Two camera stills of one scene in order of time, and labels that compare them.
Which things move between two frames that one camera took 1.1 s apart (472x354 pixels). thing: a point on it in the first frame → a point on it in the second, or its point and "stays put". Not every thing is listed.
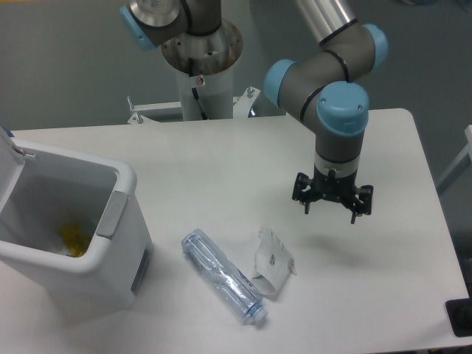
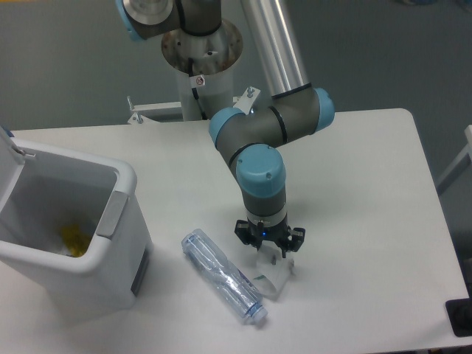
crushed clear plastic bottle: (224, 276) stays put
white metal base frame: (242, 105) stays put
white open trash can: (72, 228) stays put
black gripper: (330, 186) → (251, 234)
